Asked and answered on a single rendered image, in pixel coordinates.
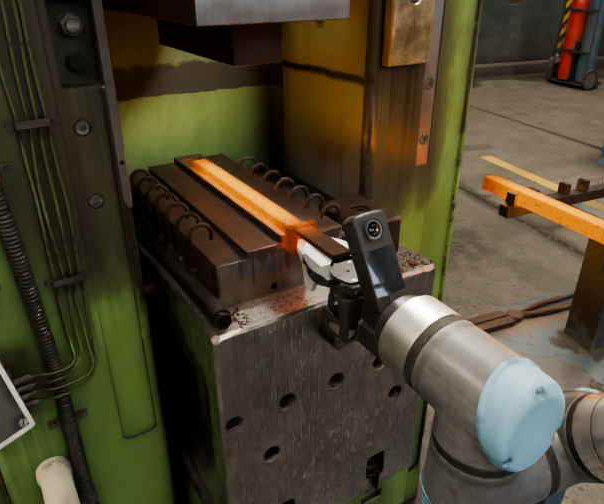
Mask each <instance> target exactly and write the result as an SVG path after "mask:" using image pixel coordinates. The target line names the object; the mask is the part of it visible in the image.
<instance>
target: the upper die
mask: <svg viewBox="0 0 604 504"><path fill-rule="evenodd" d="M102 5H103V8H105V9H110V10H116V11H121V12H126V13H131V14H136V15H141V16H146V17H151V18H156V19H162V20H167V21H172V22H177V23H182V24H187V25H192V26H197V27H199V26H219V25H239V24H260V23H280V22H300V21H321V20H341V19H349V9H350V0H102Z"/></svg>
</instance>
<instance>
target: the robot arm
mask: <svg viewBox="0 0 604 504"><path fill-rule="evenodd" d="M342 227H343V230H344V233H345V237H346V240H347V242H345V241H343V240H340V239H336V238H333V239H334V240H336V241H337V242H339V243H340V244H342V245H344V246H345V247H347V248H348V249H349V250H350V254H351V255H350V256H347V257H345V261H344V262H341V263H334V260H332V259H330V258H329V257H328V256H326V255H325V254H323V253H322V252H320V251H319V250H317V249H316V248H315V247H313V246H312V245H310V244H309V243H307V242H306V241H305V240H303V239H300V240H298V243H297V252H298V255H299V257H300V260H301V262H302V267H303V275H304V282H305V285H306V287H307V289H308V290H310V291H314V290H315V288H316V286H317V285H320V286H323V287H325V288H327V287H329V288H330V292H329V293H328V309H329V310H330V311H331V312H332V313H333V314H331V313H330V312H329V311H328V310H327V309H326V308H325V307H324V308H322V324H324V325H325V326H326V327H327V328H328V329H329V330H330V331H331V332H332V333H333V334H334V335H335V336H336V337H337V338H339V339H340V340H341V341H342V342H343V343H344V344H345V345H347V344H349V343H352V342H354V341H358V342H359V343H360V344H361V345H363V346H364V347H365V348H366V349H367V350H368V351H369V352H370V353H371V354H373V355H374V356H375V357H376V358H377V359H378V360H379V361H380V362H381V363H383V364H384V365H385V366H386V367H387V368H388V369H390V370H391V371H392V372H394V373H395V374H396V375H397V376H398V377H399V378H400V379H401V380H402V381H404V382H405V383H406V384H407V385H408V386H410V387H411V388H412V389H413V390H414V391H415V392H416V393H417V394H418V395H420V396H421V397H422V398H423V399H424V400H425V401H426V402H427V403H428V404H430V405H431V406H432V407H433V408H434V411H435V412H434V417H433V422H432V428H431V434H430V440H429V445H428V451H427V457H426V463H425V468H424V471H423V473H422V475H421V503H422V504H535V503H538V502H540V501H542V500H544V499H546V498H548V497H550V496H552V495H554V494H556V493H558V492H561V491H563V490H565V489H567V488H569V487H572V486H574V485H576V484H580V483H598V484H604V392H600V391H597V390H594V389H589V388H578V389H569V390H565V391H562V389H561V388H560V386H559V385H558V384H557V382H556V381H555V380H553V379H552V378H551V377H549V376H548V375H547V374H545V373H544V372H543V371H542V370H541V369H540V368H539V367H538V366H537V365H536V364H535V363H534V362H533V361H531V360H529V359H527V358H524V357H521V356H520V355H518V354H517V353H515V352H514V351H512V350H511V349H509V348H508V347H506V346H505V345H503V344H502V343H501V342H499V341H498V340H496V339H495V338H493V337H492V336H490V335H489V334H487V333H486V332H484V331H483V330H481V329H480V328H478V327H477V326H476V325H474V324H473V323H471V322H470V321H468V320H467V319H465V318H464V317H462V316H461V315H459V314H458V313H456V312H455V311H453V310H452V309H450V308H449V307H447V306H446V305H444V304H443V303H442V302H440V301H439V300H437V299H435V298H434V297H432V296H427V295H424V296H416V295H408V292H407V289H406V285H405V282H404V278H403V275H402V272H401V268H400V265H399V261H398V258H397V255H396V251H395V248H394V244H393V241H392V238H391V234H390V231H389V228H388V224H387V221H386V217H385V214H384V212H383V211H382V210H378V209H375V210H371V211H367V212H364V213H361V214H358V215H354V216H351V217H348V218H347V219H345V220H344V221H343V223H342ZM329 316H330V317H331V318H332V321H333V322H334V323H336V324H338V325H340V326H339V333H338V332H336V331H335V330H334V329H333V328H332V327H331V326H330V325H329ZM349 329H350V330H351V331H353V330H355V333H353V334H354V335H353V334H352V337H351V338H349Z"/></svg>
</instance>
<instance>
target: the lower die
mask: <svg viewBox="0 0 604 504"><path fill-rule="evenodd" d="M194 157H200V158H202V159H207V160H209V161H210V162H212V163H213V164H215V165H216V166H218V167H219V168H221V169H223V170H224V171H226V172H227V173H229V174H230V175H232V176H233V177H235V178H236V179H238V180H239V181H241V182H242V183H244V184H246V185H247V186H249V187H250V188H252V189H253V190H255V191H256V192H258V193H259V194H261V195H262V196H264V197H265V198H267V199H269V200H270V201H272V202H273V203H275V204H276V205H278V206H279V207H281V208H282V209H284V210H285V211H287V212H289V213H290V214H292V215H293V216H295V217H296V218H298V219H299V220H301V221H302V222H305V221H309V220H314V221H316V222H318V229H319V230H320V231H322V232H323V233H325V234H327V235H328V236H330V237H332V238H336V239H340V240H341V237H342V225H340V224H338V223H337V222H335V221H333V220H332V219H330V218H328V217H327V216H325V215H324V218H323V219H321V218H319V214H320V212H318V211H317V210H315V209H313V208H312V207H310V206H309V205H308V206H307V208H303V204H304V202H302V201H300V200H299V199H297V198H295V197H294V196H292V199H289V198H288V195H289V193H287V192H285V191H284V190H282V189H280V188H278V191H276V190H274V187H275V185H274V184H272V183H270V182H269V181H267V180H266V181H265V183H263V182H262V177H260V176H259V175H257V174H255V173H253V175H250V170H249V169H247V168H246V167H244V166H242V168H239V163H237V162H236V161H234V160H232V159H231V158H229V157H227V156H226V155H224V154H217V155H211V156H203V155H202V154H200V153H199V154H193V155H187V156H181V157H175V158H174V163H170V164H164V165H158V166H152V167H148V169H149V173H150V174H151V176H153V177H155V178H156V179H157V180H158V181H159V184H162V185H164V186H165V187H166V188H167V189H168V191H169V192H170V193H173V194H175V195H176V197H177V198H178V202H183V203H185V204H186V205H187V207H188V209H189V212H194V213H196V214H197V215H198V216H199V217H200V220H201V223H207V224H209V225H210V226H211V228H212V230H213V237H214V239H213V240H209V234H208V230H207V229H206V228H204V227H200V228H197V229H195V230H194V231H193V233H192V236H191V240H192V249H193V259H194V268H195V269H196V272H197V273H196V274H197V275H198V277H199V278H200V279H201V280H202V281H203V282H204V283H205V284H206V286H207V287H208V288H209V289H210V290H211V291H212V292H213V293H214V294H215V296H216V297H217V298H218V299H219V300H220V301H221V302H222V303H223V304H224V305H225V307H229V306H232V305H235V304H239V303H242V302H245V301H248V300H251V299H255V298H258V297H261V296H264V295H267V294H270V293H274V292H277V291H280V290H283V289H286V288H289V287H292V286H295V285H298V284H302V283H305V282H304V275H303V267H302V262H301V260H300V257H299V255H298V252H297V250H296V251H293V252H289V251H287V250H286V249H285V233H284V232H282V231H281V230H280V229H278V228H277V227H275V226H274V225H273V224H271V223H270V222H269V221H267V220H266V219H264V218H263V217H262V216H260V215H259V214H257V213H256V212H255V211H253V210H252V209H250V208H249V207H248V206H246V205H245V204H244V203H242V202H241V201H239V200H238V199H237V198H235V197H234V196H232V195H231V194H230V193H228V192H227V191H225V190H224V189H223V188H221V187H220V186H219V185H217V184H216V183H214V182H213V181H212V180H210V179H209V178H207V177H206V176H205V175H203V174H202V173H200V172H199V171H198V170H196V169H195V168H193V167H192V166H191V165H189V164H188V163H187V162H185V161H184V160H182V159H188V158H194ZM145 176H147V175H146V174H145V173H141V174H135V175H134V177H133V183H134V189H135V196H136V203H137V206H138V207H139V211H140V205H139V198H138V191H137V184H138V182H139V180H140V179H141V178H143V177H145ZM154 184H155V182H154V181H153V180H152V181H151V182H148V180H146V181H144V182H143V183H142V185H141V192H142V199H143V206H144V213H145V215H146V216H147V220H148V222H149V218H148V211H147V204H146V197H145V194H146V191H147V189H148V188H149V187H150V186H151V185H154ZM162 193H165V192H164V190H163V189H161V188H160V190H158V191H157V190H156V188H155V189H153V190H152V191H151V192H150V204H151V211H152V219H153V223H154V224H155V229H156V230H157V232H158V228H157V221H156V214H155V206H154V203H155V200H156V198H157V197H158V196H159V195H160V194H162ZM173 202H174V199H173V198H172V197H169V199H168V200H166V199H165V197H163V198H162V199H161V200H160V201H159V212H160V220H161V228H162V233H163V234H164V239H166V241H167V234H166V225H165V217H164V212H165V209H166V207H167V206H168V205H169V204H171V203H173ZM182 213H185V210H184V208H183V207H181V206H178V207H173V208H171V210H170V211H169V223H170V231H171V239H172V244H173V245H174V249H175V250H176V252H177V254H178V249H177V240H176V231H175V222H176V219H177V218H178V216H179V215H181V214H182ZM194 224H196V219H195V218H194V217H192V216H190V217H189V218H188V219H186V218H183V219H182V220H181V222H180V235H181V244H182V253H183V256H184V257H185V261H186V264H187V265H188V266H189V256H188V247H187V232H188V230H189V229H190V227H191V226H193V225H194ZM167 243H168V241H167ZM189 267H190V266H189ZM273 283H277V285H278V286H277V288H276V289H272V288H271V286H272V284H273Z"/></svg>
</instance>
